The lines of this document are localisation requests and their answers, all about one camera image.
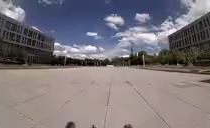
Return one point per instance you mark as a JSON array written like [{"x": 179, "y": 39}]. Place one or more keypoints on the dark tower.
[{"x": 131, "y": 55}]

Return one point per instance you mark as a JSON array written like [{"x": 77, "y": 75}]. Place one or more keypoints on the pale pole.
[
  {"x": 143, "y": 60},
  {"x": 65, "y": 60}
]

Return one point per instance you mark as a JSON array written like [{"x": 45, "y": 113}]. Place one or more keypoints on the pale concrete slab plaza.
[{"x": 106, "y": 90}]

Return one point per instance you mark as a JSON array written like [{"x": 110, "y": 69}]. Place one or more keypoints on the robot's own part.
[
  {"x": 128, "y": 126},
  {"x": 70, "y": 125}
]

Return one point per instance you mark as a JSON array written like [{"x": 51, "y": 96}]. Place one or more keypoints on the row of dark trees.
[{"x": 83, "y": 61}]

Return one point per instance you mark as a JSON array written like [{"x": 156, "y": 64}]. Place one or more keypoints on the dark low kerb strip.
[{"x": 23, "y": 67}]

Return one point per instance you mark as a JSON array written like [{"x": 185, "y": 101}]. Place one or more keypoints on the grey building with window rows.
[{"x": 194, "y": 33}]

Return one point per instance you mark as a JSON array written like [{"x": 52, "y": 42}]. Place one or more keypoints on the dark raised kerb strip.
[{"x": 186, "y": 70}]

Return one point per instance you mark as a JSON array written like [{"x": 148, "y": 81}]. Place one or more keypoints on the dark ground grate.
[{"x": 209, "y": 81}]

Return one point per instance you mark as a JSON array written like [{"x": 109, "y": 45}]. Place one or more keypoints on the long grey glass-fronted building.
[{"x": 16, "y": 40}]

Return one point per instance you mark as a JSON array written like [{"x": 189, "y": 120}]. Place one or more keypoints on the row of green trees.
[{"x": 179, "y": 57}]

